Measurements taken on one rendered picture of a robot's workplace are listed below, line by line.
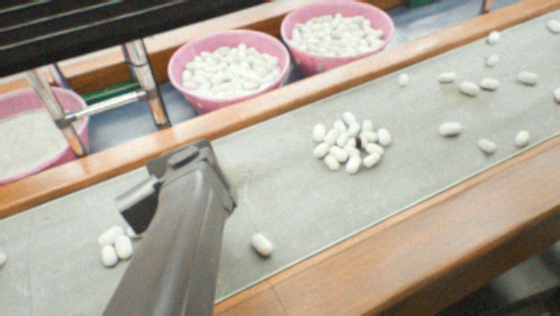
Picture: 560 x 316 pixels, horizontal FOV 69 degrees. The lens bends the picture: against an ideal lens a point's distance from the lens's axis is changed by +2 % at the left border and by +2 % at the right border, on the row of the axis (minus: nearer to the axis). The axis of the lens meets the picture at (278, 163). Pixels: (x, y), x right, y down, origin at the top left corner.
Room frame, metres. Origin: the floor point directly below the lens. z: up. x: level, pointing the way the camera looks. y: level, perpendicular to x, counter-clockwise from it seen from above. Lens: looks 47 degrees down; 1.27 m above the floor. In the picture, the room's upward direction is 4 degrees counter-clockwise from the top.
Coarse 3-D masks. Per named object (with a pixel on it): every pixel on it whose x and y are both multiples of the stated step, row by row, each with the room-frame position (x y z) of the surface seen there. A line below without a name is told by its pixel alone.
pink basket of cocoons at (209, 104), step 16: (224, 32) 0.90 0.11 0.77; (240, 32) 0.90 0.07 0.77; (256, 32) 0.89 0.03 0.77; (192, 48) 0.86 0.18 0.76; (208, 48) 0.88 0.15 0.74; (256, 48) 0.88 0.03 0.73; (272, 48) 0.85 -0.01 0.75; (176, 64) 0.80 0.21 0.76; (288, 64) 0.75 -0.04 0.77; (176, 80) 0.75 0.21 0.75; (192, 96) 0.67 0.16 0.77; (240, 96) 0.65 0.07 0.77; (256, 96) 0.67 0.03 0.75; (208, 112) 0.68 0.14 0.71
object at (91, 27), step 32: (0, 0) 0.39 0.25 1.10; (32, 0) 0.40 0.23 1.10; (64, 0) 0.40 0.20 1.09; (96, 0) 0.41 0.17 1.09; (128, 0) 0.42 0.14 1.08; (160, 0) 0.43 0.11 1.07; (192, 0) 0.44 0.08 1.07; (224, 0) 0.45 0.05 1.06; (256, 0) 0.46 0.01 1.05; (0, 32) 0.37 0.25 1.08; (32, 32) 0.38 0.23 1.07; (64, 32) 0.38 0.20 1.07; (96, 32) 0.39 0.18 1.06; (128, 32) 0.40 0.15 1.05; (160, 32) 0.42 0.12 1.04; (0, 64) 0.35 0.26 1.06; (32, 64) 0.36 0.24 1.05
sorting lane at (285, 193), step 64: (448, 64) 0.75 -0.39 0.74; (512, 64) 0.73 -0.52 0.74; (256, 128) 0.58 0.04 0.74; (384, 128) 0.56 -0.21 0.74; (512, 128) 0.53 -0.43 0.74; (256, 192) 0.43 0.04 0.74; (320, 192) 0.42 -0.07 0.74; (384, 192) 0.41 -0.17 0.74; (64, 256) 0.33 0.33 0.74; (256, 256) 0.30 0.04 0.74
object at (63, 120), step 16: (128, 48) 0.58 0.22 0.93; (144, 48) 0.59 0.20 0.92; (144, 64) 0.58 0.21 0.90; (32, 80) 0.52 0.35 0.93; (144, 80) 0.58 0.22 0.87; (48, 96) 0.52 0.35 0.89; (128, 96) 0.57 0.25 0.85; (144, 96) 0.58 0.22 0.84; (160, 96) 0.59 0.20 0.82; (48, 112) 0.52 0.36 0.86; (64, 112) 0.53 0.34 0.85; (80, 112) 0.54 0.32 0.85; (96, 112) 0.55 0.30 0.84; (160, 112) 0.58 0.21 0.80; (64, 128) 0.52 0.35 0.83; (160, 128) 0.58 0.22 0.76; (80, 144) 0.53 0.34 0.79
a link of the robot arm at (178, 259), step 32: (160, 192) 0.26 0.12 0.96; (192, 192) 0.23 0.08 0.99; (224, 192) 0.27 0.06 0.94; (160, 224) 0.19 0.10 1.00; (192, 224) 0.17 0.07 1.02; (224, 224) 0.21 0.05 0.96; (160, 256) 0.14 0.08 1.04; (192, 256) 0.14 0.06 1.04; (128, 288) 0.11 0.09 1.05; (160, 288) 0.10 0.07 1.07; (192, 288) 0.11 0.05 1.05
